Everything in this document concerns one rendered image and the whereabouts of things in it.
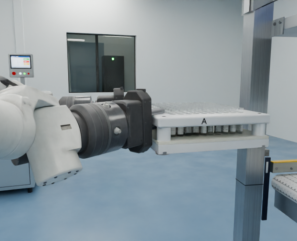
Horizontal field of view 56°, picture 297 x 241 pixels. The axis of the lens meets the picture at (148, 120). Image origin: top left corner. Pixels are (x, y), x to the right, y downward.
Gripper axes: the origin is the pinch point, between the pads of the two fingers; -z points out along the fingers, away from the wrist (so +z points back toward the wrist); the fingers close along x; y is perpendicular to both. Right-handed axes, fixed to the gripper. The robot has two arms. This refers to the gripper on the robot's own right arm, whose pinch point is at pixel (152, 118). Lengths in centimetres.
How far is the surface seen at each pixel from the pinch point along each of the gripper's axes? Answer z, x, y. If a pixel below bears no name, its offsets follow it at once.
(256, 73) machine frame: -37.8, -8.9, 6.3
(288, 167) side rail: -45, 19, 14
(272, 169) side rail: -41.3, 19.5, 10.8
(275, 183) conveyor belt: -39.7, 22.8, 12.3
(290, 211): -39, 30, 17
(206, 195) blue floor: -184, 105, -96
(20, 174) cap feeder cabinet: -64, 81, -230
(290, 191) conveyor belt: -35.6, 22.7, 17.6
